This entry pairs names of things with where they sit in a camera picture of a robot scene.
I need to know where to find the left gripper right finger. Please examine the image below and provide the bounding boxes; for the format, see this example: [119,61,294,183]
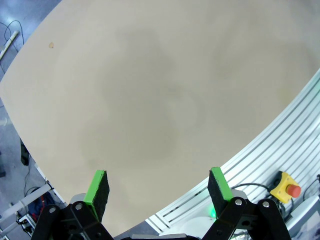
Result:
[202,166,292,240]

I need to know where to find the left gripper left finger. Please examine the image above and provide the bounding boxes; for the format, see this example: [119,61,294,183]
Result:
[31,169,113,240]

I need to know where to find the yellow emergency stop button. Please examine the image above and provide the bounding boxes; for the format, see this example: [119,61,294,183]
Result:
[269,171,302,203]

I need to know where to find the small black box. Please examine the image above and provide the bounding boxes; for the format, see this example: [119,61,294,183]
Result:
[20,139,30,166]

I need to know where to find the white pipe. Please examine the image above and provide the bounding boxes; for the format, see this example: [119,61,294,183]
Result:
[0,29,20,61]

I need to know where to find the white table leg frame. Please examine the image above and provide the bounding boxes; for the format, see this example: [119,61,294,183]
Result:
[0,183,55,233]

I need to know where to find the aluminium profile frame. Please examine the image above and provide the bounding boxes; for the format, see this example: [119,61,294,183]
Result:
[144,72,320,240]

